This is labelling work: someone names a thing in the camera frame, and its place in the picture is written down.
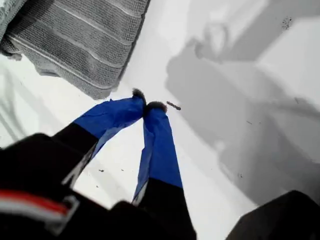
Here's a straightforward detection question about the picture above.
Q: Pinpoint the grey striped towel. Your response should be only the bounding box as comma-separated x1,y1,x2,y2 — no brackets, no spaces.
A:
0,0,152,101

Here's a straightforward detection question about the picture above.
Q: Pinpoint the small brown debris piece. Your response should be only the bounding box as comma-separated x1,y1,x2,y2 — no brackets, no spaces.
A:
166,100,182,111

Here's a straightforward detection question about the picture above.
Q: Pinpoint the red white servo wire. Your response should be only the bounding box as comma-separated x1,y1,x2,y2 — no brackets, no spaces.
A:
0,189,80,236

